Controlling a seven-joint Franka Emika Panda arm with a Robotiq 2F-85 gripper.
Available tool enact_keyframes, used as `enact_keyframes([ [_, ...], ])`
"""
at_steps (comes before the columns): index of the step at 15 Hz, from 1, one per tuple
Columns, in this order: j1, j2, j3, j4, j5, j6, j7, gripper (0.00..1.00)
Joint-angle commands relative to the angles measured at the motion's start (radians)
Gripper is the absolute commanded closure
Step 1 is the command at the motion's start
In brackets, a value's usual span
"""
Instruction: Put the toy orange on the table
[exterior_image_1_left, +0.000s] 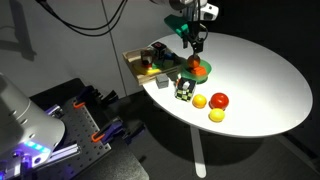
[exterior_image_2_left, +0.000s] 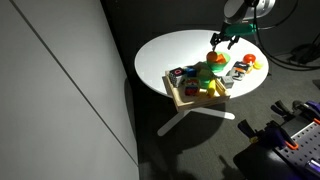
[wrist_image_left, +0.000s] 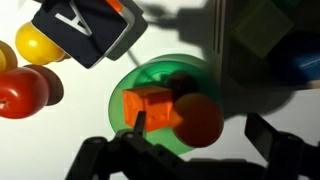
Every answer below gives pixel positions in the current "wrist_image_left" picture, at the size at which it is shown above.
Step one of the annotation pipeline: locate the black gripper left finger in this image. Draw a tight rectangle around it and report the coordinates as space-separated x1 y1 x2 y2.
65 110 188 180

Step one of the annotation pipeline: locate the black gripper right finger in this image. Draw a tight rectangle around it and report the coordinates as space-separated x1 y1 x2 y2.
244 112 320 180

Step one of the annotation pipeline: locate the toy orange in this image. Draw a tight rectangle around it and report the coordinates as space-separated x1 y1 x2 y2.
171 92 225 149

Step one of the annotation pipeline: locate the red toy tomato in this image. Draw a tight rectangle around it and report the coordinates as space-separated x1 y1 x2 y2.
0 66 50 120

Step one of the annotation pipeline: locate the orange cube block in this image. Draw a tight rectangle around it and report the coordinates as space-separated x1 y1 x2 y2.
122 85 175 133

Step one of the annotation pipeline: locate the green plastic bowl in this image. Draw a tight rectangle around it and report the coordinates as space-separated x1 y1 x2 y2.
108 53 222 156

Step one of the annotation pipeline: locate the blue block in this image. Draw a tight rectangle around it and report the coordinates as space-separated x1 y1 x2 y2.
269 32 320 88

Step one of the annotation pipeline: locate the soft cube with letter A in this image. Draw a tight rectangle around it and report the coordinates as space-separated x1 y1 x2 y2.
30 0 149 70

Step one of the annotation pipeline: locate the light green block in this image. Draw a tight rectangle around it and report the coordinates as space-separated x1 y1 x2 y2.
231 0 295 60

